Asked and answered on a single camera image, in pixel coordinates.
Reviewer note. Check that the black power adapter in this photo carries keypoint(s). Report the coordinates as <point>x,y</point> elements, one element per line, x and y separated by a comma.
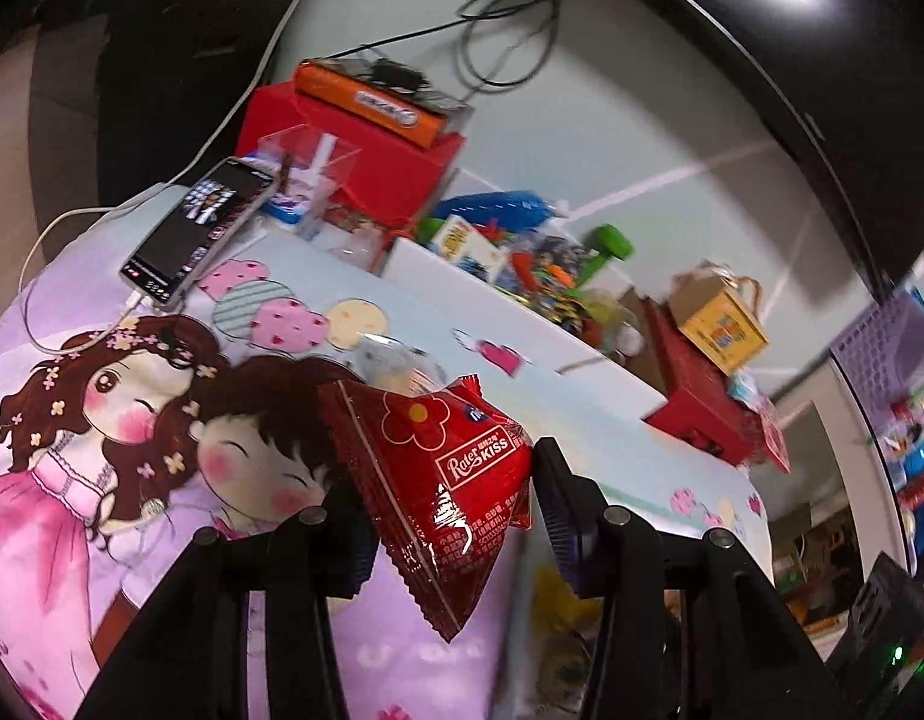
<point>398,75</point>

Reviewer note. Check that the light blue tissue pack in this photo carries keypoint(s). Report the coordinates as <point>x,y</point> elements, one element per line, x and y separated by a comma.
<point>743,388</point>

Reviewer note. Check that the orange box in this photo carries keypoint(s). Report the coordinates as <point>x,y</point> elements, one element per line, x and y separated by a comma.
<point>372,101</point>

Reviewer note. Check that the printed cartoon blanket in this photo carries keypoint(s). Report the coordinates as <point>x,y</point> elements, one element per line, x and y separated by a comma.
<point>57,510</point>

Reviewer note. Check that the kraft box with yellow label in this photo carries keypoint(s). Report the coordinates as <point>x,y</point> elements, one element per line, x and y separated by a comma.
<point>721,326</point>

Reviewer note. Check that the white cardboard box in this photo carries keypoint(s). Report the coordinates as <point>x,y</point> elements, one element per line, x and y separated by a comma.
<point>432,262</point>

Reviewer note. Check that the red cardboard box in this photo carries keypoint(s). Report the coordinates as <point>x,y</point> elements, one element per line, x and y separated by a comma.
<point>402,172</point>

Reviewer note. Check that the purple plastic basket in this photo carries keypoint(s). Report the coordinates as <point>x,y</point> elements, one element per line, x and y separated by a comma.
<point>882,337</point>

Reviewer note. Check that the white yellow toy box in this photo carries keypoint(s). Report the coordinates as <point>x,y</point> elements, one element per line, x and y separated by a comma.
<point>462,240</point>

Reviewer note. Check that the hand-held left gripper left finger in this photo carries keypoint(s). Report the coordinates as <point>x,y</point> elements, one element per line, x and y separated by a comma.
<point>353,562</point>

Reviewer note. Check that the red snack packet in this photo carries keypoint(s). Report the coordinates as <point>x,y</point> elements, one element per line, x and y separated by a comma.
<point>439,480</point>

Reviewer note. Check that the colourful toy pile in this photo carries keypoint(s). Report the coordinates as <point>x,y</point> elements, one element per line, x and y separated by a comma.
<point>548,262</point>

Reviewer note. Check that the yellow bread packet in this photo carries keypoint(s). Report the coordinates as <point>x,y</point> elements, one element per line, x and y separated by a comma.
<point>559,600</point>

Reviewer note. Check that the dark cabinet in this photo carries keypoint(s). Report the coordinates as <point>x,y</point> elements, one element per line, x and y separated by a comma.
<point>169,30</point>

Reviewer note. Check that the blue white small case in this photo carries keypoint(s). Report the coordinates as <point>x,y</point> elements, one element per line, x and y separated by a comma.
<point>293,206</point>

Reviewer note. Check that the blue bottle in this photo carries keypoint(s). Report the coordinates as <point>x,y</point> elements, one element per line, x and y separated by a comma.
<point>492,210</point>

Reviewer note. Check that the red gift box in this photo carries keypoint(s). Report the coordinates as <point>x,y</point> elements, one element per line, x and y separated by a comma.
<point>687,390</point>

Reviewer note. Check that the green dumbbell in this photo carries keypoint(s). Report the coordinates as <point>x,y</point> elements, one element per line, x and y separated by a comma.
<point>608,240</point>

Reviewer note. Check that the clear plastic container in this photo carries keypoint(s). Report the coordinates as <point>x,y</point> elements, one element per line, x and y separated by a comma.
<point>319,165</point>

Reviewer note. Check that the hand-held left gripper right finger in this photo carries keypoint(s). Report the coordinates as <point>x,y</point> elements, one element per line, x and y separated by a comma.
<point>563,532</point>

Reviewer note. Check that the smartphone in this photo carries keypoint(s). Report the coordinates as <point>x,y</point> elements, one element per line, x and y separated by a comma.
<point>196,232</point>

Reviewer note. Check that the clear-wrapped bread bun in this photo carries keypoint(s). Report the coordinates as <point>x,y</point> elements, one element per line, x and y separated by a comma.
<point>394,367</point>

